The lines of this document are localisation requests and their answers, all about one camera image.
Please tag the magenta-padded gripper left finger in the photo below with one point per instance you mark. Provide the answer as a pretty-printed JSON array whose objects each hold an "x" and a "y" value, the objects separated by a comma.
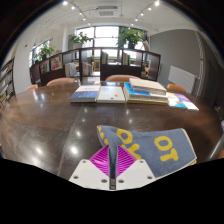
[{"x": 88, "y": 173}]

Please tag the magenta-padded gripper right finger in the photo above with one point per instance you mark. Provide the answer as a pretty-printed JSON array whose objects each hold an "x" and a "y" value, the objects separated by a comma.
[{"x": 136, "y": 173}]

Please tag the grey towel with yellow letters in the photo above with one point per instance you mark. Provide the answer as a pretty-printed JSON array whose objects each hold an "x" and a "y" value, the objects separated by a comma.
[{"x": 156, "y": 146}]

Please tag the large book with blue cover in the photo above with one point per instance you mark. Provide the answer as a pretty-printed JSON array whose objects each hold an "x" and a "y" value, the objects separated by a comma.
[{"x": 143, "y": 99}]

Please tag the white illustrated book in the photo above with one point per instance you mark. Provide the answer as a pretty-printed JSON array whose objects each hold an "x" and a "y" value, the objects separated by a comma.
[{"x": 175, "y": 101}]

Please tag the purple and white book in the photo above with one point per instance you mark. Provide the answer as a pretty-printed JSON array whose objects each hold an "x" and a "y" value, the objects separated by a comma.
[{"x": 188, "y": 102}]

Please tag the beige hardcover book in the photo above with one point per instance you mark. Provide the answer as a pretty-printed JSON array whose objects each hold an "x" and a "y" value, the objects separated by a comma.
[{"x": 147, "y": 85}]

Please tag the potted plant by window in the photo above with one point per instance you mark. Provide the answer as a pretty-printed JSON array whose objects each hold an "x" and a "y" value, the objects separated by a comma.
[{"x": 45, "y": 50}]

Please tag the small potted plant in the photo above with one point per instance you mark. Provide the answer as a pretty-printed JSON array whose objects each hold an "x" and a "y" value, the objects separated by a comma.
[{"x": 80, "y": 38}]

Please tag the large potted plant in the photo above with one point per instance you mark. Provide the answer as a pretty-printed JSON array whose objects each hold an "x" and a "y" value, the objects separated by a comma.
[{"x": 130, "y": 36}]

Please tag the ceiling spot lights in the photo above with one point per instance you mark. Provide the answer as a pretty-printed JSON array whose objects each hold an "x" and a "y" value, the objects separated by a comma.
[{"x": 80, "y": 14}]

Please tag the ceiling air conditioner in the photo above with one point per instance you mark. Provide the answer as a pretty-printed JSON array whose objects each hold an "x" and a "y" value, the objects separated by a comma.
[{"x": 106, "y": 11}]

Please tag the white wall radiator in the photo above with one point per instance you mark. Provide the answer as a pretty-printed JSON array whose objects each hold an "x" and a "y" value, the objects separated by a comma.
[{"x": 181, "y": 78}]

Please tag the wall bookshelf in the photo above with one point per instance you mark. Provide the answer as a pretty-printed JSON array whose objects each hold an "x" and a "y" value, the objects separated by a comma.
[{"x": 6, "y": 81}]

